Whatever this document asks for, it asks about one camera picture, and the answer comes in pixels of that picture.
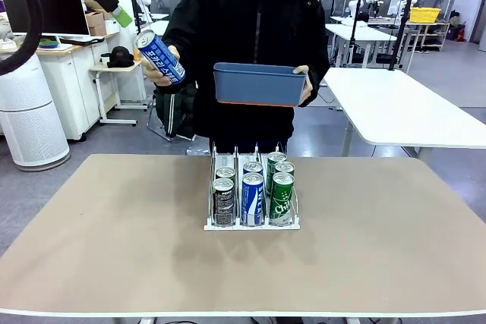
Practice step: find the clear plastic bag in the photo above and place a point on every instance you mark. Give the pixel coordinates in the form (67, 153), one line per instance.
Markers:
(197, 150)

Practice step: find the white clear can dispenser rack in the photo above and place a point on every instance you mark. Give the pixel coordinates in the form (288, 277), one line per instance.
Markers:
(250, 227)

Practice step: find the black tripod stand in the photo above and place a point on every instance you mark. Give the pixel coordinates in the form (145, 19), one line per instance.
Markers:
(357, 28)
(402, 28)

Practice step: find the white background table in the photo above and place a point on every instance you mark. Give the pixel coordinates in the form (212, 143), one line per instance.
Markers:
(360, 33)
(161, 25)

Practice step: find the small wooden rolling side table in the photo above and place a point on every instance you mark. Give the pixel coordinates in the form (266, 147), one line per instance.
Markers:
(114, 68)

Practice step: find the brown cardboard box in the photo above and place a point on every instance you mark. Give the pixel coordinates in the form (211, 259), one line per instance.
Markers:
(97, 29)
(95, 18)
(85, 3)

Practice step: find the person's left hand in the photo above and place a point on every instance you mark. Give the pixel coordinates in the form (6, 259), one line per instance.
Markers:
(308, 89)

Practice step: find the blue Pocari Sweat can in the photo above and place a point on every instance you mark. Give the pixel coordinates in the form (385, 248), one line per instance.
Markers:
(252, 199)
(253, 167)
(159, 56)

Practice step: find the black bag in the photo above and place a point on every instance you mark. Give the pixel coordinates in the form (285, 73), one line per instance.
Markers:
(120, 57)

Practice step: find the person's right hand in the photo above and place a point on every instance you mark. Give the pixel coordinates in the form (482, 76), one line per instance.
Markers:
(159, 81)

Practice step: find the black computer monitor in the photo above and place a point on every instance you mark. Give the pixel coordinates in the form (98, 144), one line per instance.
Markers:
(64, 9)

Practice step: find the white paper cup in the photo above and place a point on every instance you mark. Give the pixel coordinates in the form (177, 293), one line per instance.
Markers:
(105, 59)

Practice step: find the green Chilsung soda can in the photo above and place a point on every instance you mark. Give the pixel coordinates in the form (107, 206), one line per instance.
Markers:
(282, 202)
(276, 157)
(284, 167)

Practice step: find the white cabinet desk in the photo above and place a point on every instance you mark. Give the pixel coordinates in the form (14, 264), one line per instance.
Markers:
(76, 81)

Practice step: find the blue plastic bin orange base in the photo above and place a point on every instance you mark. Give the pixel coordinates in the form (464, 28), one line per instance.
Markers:
(258, 87)

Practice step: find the low wooden shelf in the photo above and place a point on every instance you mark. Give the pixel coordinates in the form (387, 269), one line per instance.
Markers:
(433, 24)

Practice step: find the person's left forearm black sleeve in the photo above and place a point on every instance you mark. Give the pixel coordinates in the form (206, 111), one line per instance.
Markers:
(319, 77)

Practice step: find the large white table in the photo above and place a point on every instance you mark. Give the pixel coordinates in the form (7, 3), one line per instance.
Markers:
(410, 111)

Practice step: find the yellow plastic crate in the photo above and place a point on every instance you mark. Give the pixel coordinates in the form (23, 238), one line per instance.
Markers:
(425, 14)

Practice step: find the white cylindrical air purifier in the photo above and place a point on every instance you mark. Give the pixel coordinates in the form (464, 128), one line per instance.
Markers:
(30, 119)

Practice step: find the red fire extinguisher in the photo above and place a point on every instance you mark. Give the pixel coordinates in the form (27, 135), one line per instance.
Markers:
(460, 32)

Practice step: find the person's right forearm black sleeve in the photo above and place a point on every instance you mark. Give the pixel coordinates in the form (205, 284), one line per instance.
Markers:
(188, 54)

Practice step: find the dark green striped jacket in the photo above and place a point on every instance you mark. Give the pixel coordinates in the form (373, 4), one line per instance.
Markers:
(182, 115)

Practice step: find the small white box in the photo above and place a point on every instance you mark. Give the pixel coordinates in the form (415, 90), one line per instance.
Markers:
(112, 29)

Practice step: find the blue bowl green contents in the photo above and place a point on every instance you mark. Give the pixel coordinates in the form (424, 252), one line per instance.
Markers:
(47, 43)

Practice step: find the black Pepsi can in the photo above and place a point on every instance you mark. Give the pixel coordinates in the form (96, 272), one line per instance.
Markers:
(225, 172)
(223, 202)

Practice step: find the black keyboard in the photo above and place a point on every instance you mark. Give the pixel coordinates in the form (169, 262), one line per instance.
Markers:
(81, 39)

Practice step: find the person in black jacket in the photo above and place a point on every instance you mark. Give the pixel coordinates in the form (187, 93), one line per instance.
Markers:
(247, 28)

